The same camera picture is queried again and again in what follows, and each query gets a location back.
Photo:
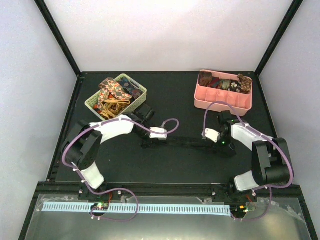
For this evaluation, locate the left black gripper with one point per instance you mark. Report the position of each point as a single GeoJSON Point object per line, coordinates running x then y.
{"type": "Point", "coordinates": [148, 144]}

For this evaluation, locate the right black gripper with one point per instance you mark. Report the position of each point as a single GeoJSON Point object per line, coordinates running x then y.
{"type": "Point", "coordinates": [221, 149]}

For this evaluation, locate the black necktie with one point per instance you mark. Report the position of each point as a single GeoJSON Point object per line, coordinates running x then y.
{"type": "Point", "coordinates": [189, 142]}

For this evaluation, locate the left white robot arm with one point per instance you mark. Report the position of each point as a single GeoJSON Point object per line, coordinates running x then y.
{"type": "Point", "coordinates": [81, 147]}

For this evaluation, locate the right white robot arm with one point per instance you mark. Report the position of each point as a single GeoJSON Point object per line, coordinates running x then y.
{"type": "Point", "coordinates": [271, 164]}

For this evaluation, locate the pink divided organizer box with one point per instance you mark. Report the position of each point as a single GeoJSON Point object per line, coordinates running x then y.
{"type": "Point", "coordinates": [218, 100]}

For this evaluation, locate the yellow necktie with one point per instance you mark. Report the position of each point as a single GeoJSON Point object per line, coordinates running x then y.
{"type": "Point", "coordinates": [112, 107]}

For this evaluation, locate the navy patterned necktie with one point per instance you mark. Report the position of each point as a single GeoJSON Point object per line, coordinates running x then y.
{"type": "Point", "coordinates": [130, 88]}

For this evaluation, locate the rolled dark floral tie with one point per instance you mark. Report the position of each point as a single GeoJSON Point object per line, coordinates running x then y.
{"type": "Point", "coordinates": [235, 86]}

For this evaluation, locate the rolled olive tie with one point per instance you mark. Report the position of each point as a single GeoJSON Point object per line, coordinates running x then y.
{"type": "Point", "coordinates": [224, 84]}

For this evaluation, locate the rolled red tie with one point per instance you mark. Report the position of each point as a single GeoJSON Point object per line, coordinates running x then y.
{"type": "Point", "coordinates": [215, 83]}

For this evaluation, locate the rolled brown dotted tie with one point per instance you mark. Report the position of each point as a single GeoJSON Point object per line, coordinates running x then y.
{"type": "Point", "coordinates": [245, 84]}

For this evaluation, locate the floral orange necktie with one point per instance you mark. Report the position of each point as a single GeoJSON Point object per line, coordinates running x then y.
{"type": "Point", "coordinates": [111, 89]}

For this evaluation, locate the green plastic basket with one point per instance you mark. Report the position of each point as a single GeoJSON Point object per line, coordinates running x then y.
{"type": "Point", "coordinates": [91, 102]}

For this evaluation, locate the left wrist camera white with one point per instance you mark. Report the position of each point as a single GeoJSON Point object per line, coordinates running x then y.
{"type": "Point", "coordinates": [158, 133]}

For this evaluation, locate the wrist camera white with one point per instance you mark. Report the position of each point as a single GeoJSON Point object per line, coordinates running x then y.
{"type": "Point", "coordinates": [158, 133]}
{"type": "Point", "coordinates": [211, 134]}

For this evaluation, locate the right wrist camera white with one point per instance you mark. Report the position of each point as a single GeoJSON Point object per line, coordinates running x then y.
{"type": "Point", "coordinates": [211, 134]}

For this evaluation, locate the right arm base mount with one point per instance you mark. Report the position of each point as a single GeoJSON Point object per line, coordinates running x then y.
{"type": "Point", "coordinates": [223, 193]}

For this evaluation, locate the light blue cable duct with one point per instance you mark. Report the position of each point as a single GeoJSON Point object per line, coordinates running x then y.
{"type": "Point", "coordinates": [141, 208]}

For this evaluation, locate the black aluminium front rail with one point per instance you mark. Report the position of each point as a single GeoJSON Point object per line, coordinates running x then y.
{"type": "Point", "coordinates": [139, 189]}

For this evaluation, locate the right black frame post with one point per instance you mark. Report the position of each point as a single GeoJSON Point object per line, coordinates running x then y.
{"type": "Point", "coordinates": [286, 21]}

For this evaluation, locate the black frame post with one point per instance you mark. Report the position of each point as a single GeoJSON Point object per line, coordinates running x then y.
{"type": "Point", "coordinates": [286, 21]}
{"type": "Point", "coordinates": [50, 21]}

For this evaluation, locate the left black frame post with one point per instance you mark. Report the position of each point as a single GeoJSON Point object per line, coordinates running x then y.
{"type": "Point", "coordinates": [50, 21]}

